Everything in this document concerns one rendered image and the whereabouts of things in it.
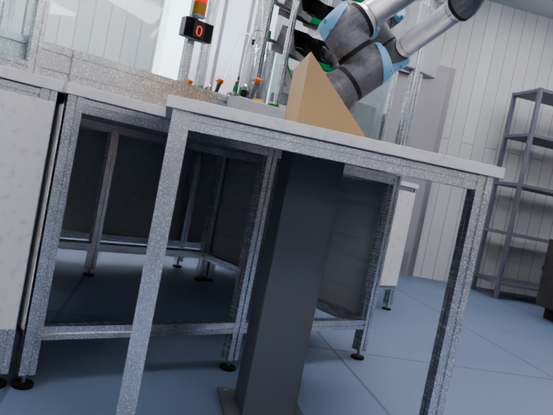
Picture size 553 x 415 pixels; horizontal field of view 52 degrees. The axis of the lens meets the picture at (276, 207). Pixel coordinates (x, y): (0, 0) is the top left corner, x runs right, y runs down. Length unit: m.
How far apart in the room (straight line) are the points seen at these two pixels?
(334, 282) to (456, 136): 3.70
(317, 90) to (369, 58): 0.25
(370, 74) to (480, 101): 4.68
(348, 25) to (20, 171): 1.00
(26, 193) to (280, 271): 0.73
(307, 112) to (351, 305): 1.34
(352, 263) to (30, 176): 1.56
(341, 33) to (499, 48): 4.88
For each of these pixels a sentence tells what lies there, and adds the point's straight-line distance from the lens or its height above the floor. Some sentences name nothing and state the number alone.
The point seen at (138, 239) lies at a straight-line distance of 3.73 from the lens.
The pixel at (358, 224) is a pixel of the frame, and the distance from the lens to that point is 2.68.
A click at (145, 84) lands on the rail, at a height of 0.92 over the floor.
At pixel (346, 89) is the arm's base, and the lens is 1.70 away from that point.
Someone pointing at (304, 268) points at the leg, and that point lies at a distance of 1.67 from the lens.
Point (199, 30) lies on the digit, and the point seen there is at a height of 1.20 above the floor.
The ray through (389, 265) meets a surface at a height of 0.30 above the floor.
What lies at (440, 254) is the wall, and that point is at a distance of 6.23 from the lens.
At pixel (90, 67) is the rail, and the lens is 1.76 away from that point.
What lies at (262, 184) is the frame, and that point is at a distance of 2.01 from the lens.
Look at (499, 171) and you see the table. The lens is 1.63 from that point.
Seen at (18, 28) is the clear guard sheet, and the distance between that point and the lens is 1.68.
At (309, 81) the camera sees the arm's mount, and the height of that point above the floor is 0.98.
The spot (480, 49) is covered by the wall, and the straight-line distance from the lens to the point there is 6.43.
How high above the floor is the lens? 0.71
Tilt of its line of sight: 3 degrees down
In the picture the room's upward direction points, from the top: 11 degrees clockwise
